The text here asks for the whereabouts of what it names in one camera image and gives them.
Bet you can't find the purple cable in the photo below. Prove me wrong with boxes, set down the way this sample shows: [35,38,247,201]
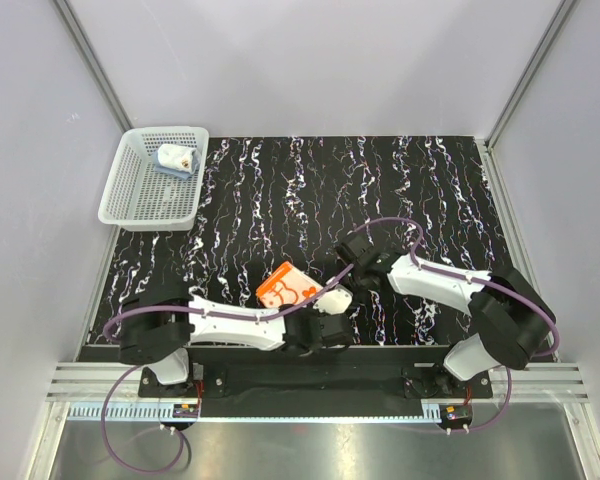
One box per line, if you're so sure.
[352,217,561,434]
[101,263,355,474]

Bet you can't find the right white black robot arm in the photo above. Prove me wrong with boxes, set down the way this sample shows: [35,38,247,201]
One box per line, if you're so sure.
[336,232,559,397]

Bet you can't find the aluminium rail frame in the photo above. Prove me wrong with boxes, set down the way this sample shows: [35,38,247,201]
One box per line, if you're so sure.
[46,363,589,424]

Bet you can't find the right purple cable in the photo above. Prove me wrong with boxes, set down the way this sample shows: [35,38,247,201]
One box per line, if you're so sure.
[352,217,561,434]

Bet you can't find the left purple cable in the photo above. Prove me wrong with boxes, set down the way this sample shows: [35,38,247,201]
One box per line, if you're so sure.
[101,263,355,474]

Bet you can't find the white perforated plastic basket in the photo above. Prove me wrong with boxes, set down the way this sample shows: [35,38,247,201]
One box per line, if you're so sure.
[98,126,210,232]

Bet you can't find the orange white towel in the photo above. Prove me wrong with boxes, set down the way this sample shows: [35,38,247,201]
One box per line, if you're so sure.
[256,261,322,308]

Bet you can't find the blue white bear towel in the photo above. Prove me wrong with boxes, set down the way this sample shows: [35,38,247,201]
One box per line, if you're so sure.
[152,144,201,179]

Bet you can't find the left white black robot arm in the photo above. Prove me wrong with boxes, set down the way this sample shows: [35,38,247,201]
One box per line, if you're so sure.
[103,286,353,396]

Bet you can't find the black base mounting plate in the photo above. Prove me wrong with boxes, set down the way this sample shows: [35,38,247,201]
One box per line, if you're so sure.
[138,346,493,421]

